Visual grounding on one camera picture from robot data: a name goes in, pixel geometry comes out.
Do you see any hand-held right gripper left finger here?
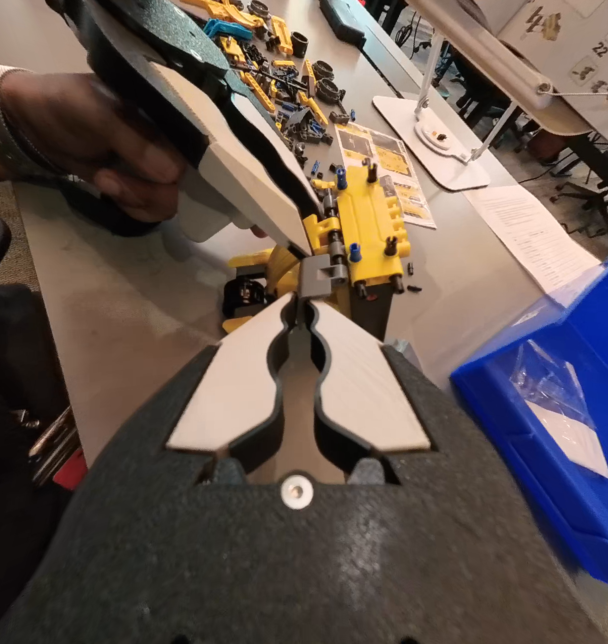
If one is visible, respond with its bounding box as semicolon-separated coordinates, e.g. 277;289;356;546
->
165;292;298;472

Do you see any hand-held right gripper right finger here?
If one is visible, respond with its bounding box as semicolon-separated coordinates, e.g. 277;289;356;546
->
304;300;432;472

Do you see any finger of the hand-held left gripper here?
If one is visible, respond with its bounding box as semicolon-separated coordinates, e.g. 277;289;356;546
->
148;62;316;261
229;85;323;216

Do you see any yellow toy brick vehicle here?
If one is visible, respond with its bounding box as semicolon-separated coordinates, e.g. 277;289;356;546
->
222;160;413;344

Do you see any person's left forearm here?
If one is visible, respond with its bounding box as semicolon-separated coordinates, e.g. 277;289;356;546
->
0;61;33;184

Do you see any person's left hand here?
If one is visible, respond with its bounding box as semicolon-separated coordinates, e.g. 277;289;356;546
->
0;69;186;224

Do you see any yellow sticker sheet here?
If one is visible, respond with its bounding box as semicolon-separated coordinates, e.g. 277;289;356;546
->
334;122;438;230

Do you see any pile of yellow black bricks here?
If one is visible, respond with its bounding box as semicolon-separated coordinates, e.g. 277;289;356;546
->
181;0;357;189

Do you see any black flat device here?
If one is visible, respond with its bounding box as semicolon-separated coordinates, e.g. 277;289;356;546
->
318;0;367;42

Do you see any grey wristband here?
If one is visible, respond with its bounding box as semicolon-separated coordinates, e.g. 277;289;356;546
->
0;88;58;177

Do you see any white book stand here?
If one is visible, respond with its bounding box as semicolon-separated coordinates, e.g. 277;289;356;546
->
372;0;608;193

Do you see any clear plastic bag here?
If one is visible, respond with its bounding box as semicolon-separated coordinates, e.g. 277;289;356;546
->
510;339;608;481

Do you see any printed paper sheet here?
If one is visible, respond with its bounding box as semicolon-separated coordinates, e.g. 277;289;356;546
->
464;184;603;309

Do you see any blue plastic storage bin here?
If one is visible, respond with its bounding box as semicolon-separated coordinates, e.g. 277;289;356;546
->
450;249;608;607

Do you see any instruction booklet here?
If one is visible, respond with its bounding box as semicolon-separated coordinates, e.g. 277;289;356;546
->
495;0;608;147

